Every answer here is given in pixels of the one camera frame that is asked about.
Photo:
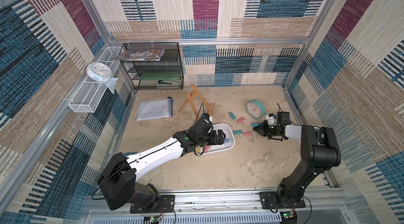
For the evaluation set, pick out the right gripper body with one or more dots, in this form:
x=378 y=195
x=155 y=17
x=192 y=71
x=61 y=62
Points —
x=266 y=130

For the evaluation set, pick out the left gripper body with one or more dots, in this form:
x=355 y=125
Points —
x=209 y=138

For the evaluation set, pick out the pink binder clip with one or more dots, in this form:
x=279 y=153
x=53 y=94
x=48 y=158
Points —
x=241 y=120
x=249 y=136

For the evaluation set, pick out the white plastic storage box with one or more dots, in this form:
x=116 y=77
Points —
x=228 y=144

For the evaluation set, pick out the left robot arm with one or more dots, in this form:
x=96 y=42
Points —
x=118 y=182

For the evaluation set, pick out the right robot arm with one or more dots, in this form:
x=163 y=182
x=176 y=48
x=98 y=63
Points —
x=319 y=152

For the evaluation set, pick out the green round alarm clock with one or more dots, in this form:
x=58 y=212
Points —
x=255 y=109

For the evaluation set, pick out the black stapler on shelf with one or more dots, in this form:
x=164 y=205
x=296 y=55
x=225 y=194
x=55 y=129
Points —
x=167 y=83

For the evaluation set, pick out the black mesh shelf rack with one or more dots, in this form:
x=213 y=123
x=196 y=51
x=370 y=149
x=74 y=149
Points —
x=146 y=74

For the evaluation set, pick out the blue cloth pad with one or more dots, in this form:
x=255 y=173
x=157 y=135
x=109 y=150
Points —
x=129 y=153

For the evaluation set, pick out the magazine on shelf top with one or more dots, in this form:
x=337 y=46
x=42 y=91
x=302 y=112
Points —
x=140 y=55

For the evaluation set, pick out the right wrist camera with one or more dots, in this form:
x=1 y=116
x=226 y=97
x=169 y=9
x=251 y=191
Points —
x=271 y=119

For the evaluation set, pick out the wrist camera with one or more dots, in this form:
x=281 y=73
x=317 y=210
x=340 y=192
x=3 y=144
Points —
x=207 y=117
x=271 y=119

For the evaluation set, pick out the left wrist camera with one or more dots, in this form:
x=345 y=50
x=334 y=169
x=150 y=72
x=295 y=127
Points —
x=207 y=117

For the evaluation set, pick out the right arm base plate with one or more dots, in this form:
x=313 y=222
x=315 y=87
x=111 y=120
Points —
x=270 y=200

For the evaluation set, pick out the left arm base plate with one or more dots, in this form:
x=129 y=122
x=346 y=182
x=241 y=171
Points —
x=164 y=203

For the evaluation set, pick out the white round wall clock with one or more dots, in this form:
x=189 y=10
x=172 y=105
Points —
x=99 y=72

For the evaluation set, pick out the white wire mesh basket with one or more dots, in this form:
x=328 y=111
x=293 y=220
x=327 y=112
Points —
x=89 y=94

